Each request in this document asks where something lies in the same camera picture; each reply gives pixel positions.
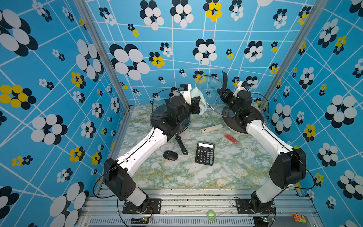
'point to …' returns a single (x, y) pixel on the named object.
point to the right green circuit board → (261, 221)
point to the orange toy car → (301, 218)
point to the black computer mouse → (170, 155)
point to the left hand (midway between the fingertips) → (202, 96)
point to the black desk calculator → (205, 153)
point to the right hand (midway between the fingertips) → (223, 88)
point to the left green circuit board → (144, 220)
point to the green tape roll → (214, 217)
